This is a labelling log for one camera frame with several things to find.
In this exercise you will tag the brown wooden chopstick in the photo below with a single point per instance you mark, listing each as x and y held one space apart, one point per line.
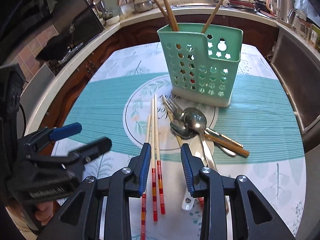
171 16
164 12

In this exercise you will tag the steel fork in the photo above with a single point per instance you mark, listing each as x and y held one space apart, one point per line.
178 113

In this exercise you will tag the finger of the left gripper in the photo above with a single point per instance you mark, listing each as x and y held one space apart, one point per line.
38 140
78 156

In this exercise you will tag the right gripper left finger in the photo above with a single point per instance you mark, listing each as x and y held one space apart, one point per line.
100 203

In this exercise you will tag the white-handled utensil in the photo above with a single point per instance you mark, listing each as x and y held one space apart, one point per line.
192 158

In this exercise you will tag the large steel spoon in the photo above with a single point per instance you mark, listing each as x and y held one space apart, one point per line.
197 121

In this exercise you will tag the steel pot on counter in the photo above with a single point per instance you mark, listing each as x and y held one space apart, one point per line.
143 6

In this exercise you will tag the brown wooden chopstick left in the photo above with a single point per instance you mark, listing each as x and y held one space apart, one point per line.
164 12

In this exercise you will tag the red-banded chopstick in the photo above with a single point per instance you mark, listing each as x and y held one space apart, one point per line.
146 172
153 163
158 158

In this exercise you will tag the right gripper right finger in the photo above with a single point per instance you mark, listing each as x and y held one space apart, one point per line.
253 217

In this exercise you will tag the electric kettle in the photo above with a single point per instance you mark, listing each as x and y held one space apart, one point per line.
282 9

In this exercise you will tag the gold-handled knife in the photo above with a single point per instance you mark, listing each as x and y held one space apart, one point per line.
222 136

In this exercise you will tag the light bamboo chopstick right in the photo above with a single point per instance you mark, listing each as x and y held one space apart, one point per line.
210 19

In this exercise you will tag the small steel spoon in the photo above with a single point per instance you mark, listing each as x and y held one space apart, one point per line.
180 129

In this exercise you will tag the wooden-handled utensil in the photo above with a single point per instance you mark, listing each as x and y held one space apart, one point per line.
228 145

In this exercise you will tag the green plastic utensil holder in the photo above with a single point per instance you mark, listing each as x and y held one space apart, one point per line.
202 66

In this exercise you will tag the floral teal tablecloth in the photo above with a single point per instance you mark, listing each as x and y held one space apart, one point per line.
116 104

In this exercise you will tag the person's left hand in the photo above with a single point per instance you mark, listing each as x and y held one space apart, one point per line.
45 211

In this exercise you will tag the red frying pan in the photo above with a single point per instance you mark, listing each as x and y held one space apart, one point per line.
241 4

